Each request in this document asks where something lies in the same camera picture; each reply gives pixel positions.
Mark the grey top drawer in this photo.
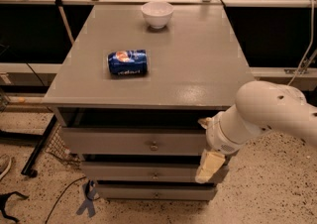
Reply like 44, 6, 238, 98
61, 128, 206, 156

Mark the white bowl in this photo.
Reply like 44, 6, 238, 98
141, 1, 173, 29

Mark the blue crushed soda can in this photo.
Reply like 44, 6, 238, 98
107, 50, 148, 75

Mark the grey drawer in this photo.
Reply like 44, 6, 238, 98
61, 128, 206, 156
96, 184, 217, 201
80, 162, 198, 182

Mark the grey drawer cabinet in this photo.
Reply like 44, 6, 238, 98
44, 4, 253, 187

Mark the grey middle drawer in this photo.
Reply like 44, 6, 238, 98
80, 162, 198, 182

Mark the grey bottom drawer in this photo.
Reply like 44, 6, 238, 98
96, 184, 217, 201

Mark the blue tape cross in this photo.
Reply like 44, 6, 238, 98
76, 180, 97, 218

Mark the black floor cable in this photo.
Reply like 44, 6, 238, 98
44, 175, 87, 224

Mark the grey shoe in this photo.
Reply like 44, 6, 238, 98
0, 155, 12, 180

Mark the white cable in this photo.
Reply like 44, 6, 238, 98
286, 0, 317, 87

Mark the black metal floor bar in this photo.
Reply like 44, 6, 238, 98
21, 116, 56, 177

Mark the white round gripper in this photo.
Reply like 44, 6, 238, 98
195, 112, 244, 183

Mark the wire mesh basket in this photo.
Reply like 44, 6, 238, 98
45, 123, 80, 168

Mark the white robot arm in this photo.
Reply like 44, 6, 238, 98
195, 81, 317, 183

